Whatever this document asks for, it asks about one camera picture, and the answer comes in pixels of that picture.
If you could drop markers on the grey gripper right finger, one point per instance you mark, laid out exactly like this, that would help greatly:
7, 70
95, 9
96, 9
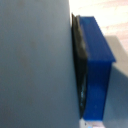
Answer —
119, 90

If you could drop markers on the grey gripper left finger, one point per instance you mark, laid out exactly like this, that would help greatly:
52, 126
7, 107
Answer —
36, 66

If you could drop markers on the cobalt blue cup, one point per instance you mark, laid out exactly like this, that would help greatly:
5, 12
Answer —
97, 76

